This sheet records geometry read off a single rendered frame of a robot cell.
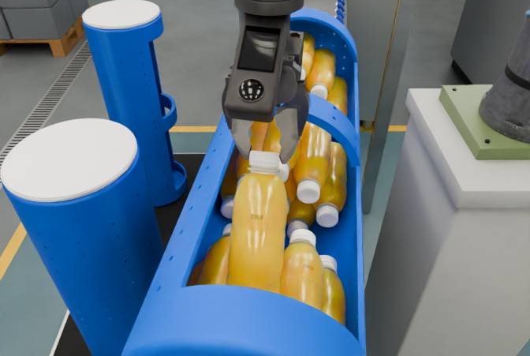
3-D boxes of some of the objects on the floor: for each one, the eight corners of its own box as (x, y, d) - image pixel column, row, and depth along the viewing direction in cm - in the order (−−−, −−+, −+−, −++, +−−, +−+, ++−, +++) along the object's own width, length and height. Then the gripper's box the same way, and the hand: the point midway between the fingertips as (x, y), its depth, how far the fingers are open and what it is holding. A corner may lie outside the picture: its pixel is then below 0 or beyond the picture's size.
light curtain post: (368, 205, 223) (464, -231, 116) (369, 214, 219) (469, -232, 111) (356, 204, 224) (442, -231, 117) (357, 212, 220) (446, -232, 112)
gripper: (328, -22, 46) (313, 136, 59) (225, -28, 47) (233, 129, 61) (324, 6, 39) (308, 177, 53) (204, -2, 41) (218, 167, 54)
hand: (264, 157), depth 54 cm, fingers closed on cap, 4 cm apart
